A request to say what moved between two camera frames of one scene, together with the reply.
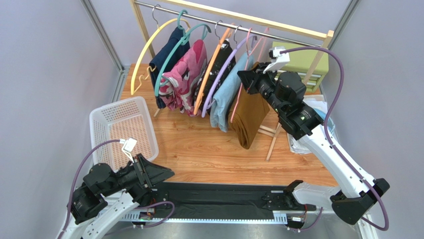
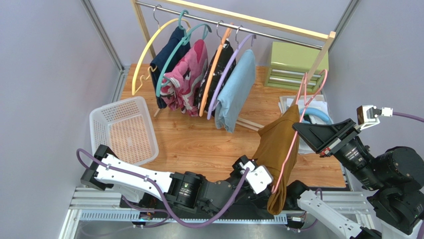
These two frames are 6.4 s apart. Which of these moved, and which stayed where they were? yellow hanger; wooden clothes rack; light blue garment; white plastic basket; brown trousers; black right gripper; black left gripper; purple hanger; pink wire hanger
Moved: purple hanger; black left gripper; brown trousers; pink wire hanger; black right gripper
Stayed: white plastic basket; wooden clothes rack; yellow hanger; light blue garment
